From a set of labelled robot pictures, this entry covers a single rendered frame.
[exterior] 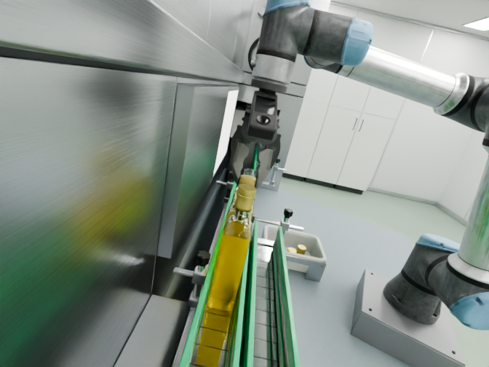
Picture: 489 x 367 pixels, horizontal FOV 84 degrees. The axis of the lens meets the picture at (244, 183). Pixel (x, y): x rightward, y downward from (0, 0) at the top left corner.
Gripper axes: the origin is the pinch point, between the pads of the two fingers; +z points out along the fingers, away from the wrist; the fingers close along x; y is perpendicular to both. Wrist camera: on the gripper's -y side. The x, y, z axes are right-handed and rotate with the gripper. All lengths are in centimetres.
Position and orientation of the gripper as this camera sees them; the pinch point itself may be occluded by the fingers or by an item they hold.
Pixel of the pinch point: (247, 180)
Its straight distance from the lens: 57.3
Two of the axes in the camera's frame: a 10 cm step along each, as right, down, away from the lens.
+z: -2.1, 9.2, 3.4
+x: -9.8, -2.1, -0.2
